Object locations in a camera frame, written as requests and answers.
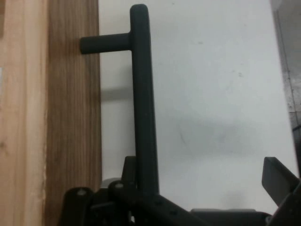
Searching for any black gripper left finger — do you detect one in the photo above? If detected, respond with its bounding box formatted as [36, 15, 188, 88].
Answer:
[56, 155, 205, 226]

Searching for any wooden cabinet panel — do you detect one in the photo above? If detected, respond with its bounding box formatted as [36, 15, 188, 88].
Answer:
[0, 0, 103, 226]

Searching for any black bar drawer handle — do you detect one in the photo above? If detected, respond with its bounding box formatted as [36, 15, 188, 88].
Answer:
[79, 4, 160, 196]

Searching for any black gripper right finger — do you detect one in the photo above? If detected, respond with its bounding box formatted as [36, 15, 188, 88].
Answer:
[261, 157, 301, 226]

